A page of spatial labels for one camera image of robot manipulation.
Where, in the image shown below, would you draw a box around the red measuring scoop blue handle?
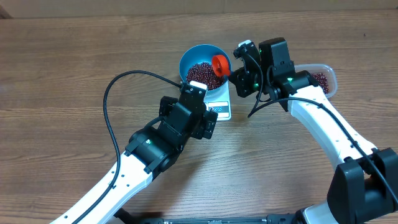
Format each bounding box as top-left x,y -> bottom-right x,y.
211,54 -> 231,77

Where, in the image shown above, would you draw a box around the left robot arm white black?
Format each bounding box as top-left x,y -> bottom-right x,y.
54,81 -> 218,223

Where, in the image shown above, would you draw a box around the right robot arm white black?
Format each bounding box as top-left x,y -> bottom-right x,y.
229,37 -> 397,223

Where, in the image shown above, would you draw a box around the white digital kitchen scale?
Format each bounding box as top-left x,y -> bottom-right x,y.
204,82 -> 232,121

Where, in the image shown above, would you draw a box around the red beans in bowl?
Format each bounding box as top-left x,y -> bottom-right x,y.
186,62 -> 224,90

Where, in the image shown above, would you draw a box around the blue metal bowl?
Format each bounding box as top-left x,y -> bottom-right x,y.
179,44 -> 231,83

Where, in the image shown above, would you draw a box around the pile of red beans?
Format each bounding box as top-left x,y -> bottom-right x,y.
312,73 -> 330,94

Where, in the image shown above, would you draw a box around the clear plastic container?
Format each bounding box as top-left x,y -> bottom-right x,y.
295,63 -> 338,98

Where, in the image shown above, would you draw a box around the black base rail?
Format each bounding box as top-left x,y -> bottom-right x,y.
113,208 -> 306,224

